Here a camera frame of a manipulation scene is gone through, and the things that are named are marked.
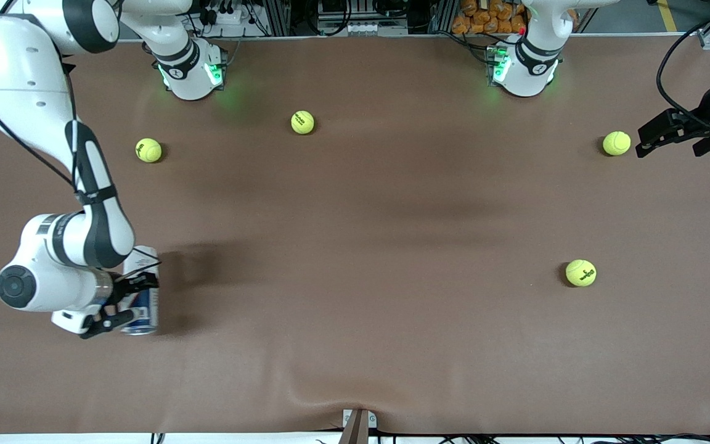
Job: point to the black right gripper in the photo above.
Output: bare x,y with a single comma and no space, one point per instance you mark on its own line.
120,288

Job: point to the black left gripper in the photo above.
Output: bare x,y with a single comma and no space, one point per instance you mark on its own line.
705,121

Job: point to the white blue tennis ball can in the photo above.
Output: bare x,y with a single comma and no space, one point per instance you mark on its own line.
145,302

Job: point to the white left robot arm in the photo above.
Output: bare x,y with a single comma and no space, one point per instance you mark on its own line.
530,74

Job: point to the yellow tennis ball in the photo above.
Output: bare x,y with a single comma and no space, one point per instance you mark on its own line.
302,122
580,272
616,143
148,150

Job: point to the brown table mat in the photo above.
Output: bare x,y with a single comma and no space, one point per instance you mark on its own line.
355,308

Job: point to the bag of orange items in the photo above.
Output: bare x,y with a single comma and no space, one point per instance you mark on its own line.
490,15

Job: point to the white power strip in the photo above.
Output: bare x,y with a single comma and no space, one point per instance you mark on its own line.
225,15

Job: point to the white terminal block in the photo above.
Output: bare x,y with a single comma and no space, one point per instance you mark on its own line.
361,28

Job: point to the metal table edge bracket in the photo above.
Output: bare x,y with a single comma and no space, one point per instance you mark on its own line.
358,425

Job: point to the aluminium frame post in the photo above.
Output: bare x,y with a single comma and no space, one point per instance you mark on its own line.
441,15
278,18

